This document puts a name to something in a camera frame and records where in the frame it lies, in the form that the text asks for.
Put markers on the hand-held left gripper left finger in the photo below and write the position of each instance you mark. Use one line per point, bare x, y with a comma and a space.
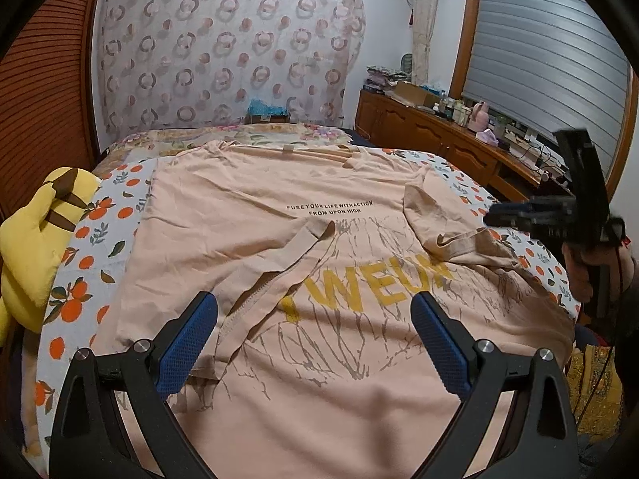
184, 344

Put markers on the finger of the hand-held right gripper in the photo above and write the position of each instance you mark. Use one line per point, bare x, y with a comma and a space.
541, 205
506, 220

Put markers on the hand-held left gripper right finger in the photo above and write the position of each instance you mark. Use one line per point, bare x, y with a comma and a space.
442, 344

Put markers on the pink printed T-shirt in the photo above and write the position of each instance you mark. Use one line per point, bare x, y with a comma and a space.
309, 259

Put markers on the stack of folded clothes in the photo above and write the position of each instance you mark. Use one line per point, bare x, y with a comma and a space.
382, 80

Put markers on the person's right hand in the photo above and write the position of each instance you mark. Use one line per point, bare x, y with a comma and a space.
576, 274

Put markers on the pink tissue pack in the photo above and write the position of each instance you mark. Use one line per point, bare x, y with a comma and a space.
487, 138

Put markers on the pink bunny plush toy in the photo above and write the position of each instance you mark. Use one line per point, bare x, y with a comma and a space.
480, 115

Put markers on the cluster of small bottles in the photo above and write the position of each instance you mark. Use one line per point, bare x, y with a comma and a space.
452, 110

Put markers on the long wooden cabinet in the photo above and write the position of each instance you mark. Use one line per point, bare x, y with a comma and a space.
419, 129

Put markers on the orange fruit print bed sheet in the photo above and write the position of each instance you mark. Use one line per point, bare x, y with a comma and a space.
100, 239

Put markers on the cardboard box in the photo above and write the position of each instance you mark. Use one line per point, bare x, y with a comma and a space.
414, 94

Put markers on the grey window blind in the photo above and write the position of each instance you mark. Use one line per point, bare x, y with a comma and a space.
544, 45

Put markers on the yellow patterned cloth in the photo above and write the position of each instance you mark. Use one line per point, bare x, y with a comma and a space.
596, 389

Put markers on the yellow plush toy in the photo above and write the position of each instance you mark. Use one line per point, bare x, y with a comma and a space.
30, 244

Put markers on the small desk fan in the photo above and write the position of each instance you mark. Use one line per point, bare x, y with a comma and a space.
408, 65

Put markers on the floral quilt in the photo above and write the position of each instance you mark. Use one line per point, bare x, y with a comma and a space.
199, 137

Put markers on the lace window curtain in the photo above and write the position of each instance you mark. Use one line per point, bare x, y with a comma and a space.
429, 20

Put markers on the blue lace cloth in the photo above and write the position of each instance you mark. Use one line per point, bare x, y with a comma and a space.
267, 110

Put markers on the brown louvered wooden door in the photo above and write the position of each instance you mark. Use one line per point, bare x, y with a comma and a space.
45, 100

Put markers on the circle patterned wall curtain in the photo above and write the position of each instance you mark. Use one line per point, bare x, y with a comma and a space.
224, 45

